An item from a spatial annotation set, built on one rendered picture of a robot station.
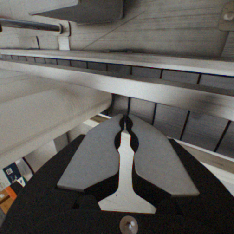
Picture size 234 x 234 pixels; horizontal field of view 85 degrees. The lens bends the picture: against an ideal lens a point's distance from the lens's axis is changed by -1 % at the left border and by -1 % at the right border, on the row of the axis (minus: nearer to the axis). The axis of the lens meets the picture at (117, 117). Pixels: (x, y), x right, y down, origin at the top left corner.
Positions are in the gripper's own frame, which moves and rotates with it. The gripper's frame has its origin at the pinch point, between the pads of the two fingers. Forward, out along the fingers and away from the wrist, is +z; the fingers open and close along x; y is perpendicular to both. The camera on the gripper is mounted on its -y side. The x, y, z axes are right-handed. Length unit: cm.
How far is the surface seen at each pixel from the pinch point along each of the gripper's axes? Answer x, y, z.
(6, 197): -286, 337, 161
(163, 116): 4.9, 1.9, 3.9
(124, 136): 0.1, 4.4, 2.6
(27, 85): -12.1, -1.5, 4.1
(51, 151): -22.9, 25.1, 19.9
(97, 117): -4.0, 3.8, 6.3
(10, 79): -17.4, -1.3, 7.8
